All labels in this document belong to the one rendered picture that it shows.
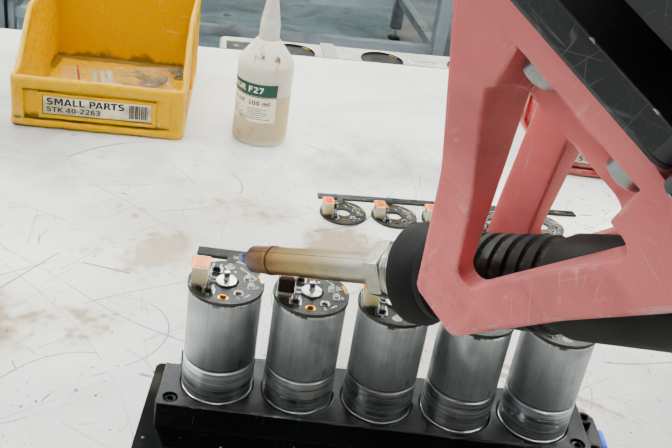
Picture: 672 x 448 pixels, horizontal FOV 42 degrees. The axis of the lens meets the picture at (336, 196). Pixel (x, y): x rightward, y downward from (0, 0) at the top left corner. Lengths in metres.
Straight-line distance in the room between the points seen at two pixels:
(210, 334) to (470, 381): 0.09
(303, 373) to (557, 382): 0.08
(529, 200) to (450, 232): 0.03
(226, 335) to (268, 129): 0.26
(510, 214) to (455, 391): 0.11
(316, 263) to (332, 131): 0.34
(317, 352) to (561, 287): 0.14
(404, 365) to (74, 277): 0.17
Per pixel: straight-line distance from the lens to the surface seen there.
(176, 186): 0.48
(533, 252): 0.18
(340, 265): 0.22
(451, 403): 0.30
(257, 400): 0.31
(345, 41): 2.70
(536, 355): 0.30
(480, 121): 0.16
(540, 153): 0.20
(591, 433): 0.34
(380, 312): 0.28
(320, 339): 0.28
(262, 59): 0.51
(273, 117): 0.52
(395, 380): 0.29
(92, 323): 0.37
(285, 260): 0.24
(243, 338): 0.29
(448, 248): 0.18
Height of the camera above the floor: 0.97
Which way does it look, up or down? 27 degrees down
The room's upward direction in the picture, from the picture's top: 9 degrees clockwise
